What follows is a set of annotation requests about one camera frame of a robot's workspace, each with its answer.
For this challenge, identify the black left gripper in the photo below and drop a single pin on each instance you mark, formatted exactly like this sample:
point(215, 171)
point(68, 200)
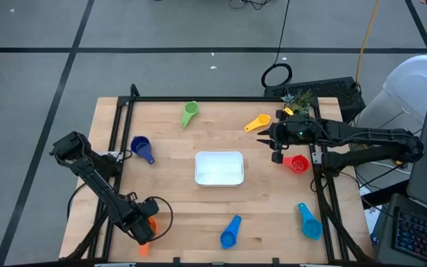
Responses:
point(139, 226)

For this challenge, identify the teal measuring cup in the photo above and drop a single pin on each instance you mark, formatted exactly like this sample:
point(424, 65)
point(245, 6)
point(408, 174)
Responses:
point(311, 228)

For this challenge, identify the indigo measuring cup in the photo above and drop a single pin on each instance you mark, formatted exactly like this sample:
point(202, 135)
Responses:
point(141, 145)

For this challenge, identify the red measuring cup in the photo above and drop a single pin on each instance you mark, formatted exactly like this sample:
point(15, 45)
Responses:
point(298, 164)

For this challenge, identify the white plastic basket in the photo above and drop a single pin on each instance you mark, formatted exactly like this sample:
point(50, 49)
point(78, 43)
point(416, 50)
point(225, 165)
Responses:
point(219, 168)

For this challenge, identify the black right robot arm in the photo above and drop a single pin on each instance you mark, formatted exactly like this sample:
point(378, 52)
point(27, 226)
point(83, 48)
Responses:
point(365, 133)

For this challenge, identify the green measuring cup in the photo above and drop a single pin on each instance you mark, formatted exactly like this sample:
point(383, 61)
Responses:
point(190, 109)

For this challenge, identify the yellow measuring cup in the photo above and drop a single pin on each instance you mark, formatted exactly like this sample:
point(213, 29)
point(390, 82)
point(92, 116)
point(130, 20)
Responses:
point(261, 120)

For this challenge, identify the grey keyboard tray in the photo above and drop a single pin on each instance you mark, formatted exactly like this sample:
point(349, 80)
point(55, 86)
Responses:
point(384, 237)

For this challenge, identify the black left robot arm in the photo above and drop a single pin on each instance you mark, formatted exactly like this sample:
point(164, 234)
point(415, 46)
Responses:
point(87, 174)

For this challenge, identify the blue measuring cup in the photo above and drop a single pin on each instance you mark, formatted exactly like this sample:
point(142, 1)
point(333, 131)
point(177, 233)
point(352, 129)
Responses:
point(228, 239)

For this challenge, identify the black backlit keyboard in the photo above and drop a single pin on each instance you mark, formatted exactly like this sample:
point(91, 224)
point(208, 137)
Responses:
point(421, 237)

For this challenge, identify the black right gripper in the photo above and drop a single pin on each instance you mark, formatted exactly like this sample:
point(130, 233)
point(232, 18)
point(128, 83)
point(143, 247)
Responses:
point(295, 131)

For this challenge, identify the potted succulent plant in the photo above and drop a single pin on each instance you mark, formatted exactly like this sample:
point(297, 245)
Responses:
point(298, 100)

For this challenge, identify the orange measuring cup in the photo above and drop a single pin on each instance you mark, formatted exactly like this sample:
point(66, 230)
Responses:
point(144, 250)

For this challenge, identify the black perforated computer case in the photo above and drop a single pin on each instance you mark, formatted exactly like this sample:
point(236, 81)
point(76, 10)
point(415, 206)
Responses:
point(328, 91)

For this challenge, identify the black aluminium table frame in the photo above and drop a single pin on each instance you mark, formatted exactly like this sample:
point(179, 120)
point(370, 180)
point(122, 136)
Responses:
point(213, 99)

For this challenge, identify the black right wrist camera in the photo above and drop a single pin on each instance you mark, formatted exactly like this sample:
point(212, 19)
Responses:
point(277, 157)

